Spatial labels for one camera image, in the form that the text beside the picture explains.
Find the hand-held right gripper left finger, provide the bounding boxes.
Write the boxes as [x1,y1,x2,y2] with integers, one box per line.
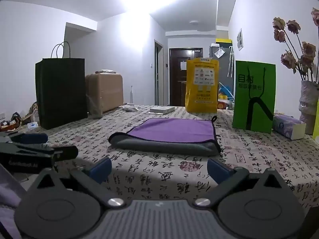
[27,157,125,209]

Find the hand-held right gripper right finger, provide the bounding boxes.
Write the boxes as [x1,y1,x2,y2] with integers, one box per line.
[194,158,293,208]

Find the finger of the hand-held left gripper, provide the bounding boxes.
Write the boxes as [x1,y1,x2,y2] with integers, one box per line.
[0,132,48,145]
[0,142,79,162]

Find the purple and grey towel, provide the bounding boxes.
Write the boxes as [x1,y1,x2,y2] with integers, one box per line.
[108,116,222,156]

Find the pile of clutter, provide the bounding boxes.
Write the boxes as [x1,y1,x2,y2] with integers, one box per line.
[0,102,39,132]

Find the printed tablecloth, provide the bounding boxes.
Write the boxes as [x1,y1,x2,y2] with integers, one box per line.
[19,105,319,221]

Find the purple cloth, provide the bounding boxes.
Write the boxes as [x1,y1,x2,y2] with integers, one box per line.
[0,164,28,239]

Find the black paper bag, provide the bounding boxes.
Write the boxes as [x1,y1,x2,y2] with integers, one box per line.
[35,41,88,130]

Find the white papers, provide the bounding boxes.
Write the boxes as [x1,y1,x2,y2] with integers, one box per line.
[119,103,142,112]

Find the brown suitcase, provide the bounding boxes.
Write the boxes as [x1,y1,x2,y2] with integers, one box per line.
[85,70,124,116]

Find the blue and white plastic items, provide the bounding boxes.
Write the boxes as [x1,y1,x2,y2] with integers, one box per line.
[217,82,235,109]

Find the green paper bag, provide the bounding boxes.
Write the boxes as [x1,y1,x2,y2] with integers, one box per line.
[232,60,277,134]

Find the tissue box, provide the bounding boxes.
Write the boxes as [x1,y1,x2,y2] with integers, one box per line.
[273,114,306,140]

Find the flat white box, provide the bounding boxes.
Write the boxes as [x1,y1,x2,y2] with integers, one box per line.
[150,106,175,115]

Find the yellow paper bag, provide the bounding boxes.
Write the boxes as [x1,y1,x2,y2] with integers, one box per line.
[185,58,220,113]

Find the dark brown door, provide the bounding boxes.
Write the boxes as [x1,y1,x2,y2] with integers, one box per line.
[169,48,203,106]

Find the grey refrigerator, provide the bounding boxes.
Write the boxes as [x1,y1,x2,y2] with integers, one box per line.
[209,46,236,95]

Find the wrapped vase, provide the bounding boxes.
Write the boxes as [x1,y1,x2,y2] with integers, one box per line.
[299,80,319,135]

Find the dried roses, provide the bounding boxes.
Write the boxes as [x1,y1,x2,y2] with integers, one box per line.
[272,7,319,82]

